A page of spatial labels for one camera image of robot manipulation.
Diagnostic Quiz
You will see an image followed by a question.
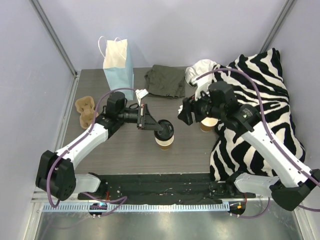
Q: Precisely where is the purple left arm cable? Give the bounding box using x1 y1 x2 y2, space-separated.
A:
46 87 141 216

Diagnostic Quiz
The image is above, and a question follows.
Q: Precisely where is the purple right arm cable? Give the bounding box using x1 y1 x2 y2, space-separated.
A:
194 67 320 220

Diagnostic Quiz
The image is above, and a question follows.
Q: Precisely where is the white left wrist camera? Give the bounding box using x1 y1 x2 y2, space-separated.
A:
135 89 149 100

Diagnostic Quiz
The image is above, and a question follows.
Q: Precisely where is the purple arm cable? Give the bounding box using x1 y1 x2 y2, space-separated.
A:
194 67 320 220
46 87 141 216

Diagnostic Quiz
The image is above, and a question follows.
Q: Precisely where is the light blue paper bag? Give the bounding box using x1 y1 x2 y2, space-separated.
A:
97 36 134 101

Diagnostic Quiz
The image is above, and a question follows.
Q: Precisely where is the brown paper coffee cup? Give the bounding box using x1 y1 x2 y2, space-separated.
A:
155 136 175 151

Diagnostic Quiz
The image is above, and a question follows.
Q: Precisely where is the brown cardboard cup carrier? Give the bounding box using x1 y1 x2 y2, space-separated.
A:
75 96 95 130

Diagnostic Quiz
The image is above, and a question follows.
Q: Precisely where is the white bucket hat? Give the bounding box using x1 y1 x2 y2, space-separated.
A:
185 59 217 88

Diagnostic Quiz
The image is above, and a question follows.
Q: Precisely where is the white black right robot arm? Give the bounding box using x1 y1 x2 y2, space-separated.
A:
178 81 320 211

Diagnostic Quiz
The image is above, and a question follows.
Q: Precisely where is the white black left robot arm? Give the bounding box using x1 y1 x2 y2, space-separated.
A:
35 88 163 201

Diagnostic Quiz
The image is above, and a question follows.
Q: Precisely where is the zebra striped blanket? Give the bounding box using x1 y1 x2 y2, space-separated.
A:
209 48 306 181

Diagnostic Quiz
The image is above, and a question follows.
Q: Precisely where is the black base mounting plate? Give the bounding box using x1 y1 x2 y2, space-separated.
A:
92 173 256 205

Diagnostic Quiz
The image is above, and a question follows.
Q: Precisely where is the white slotted cable duct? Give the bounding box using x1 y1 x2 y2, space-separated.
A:
42 201 230 213

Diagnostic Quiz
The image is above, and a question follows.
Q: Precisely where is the olive green folded cloth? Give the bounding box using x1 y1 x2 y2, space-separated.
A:
144 64 186 99

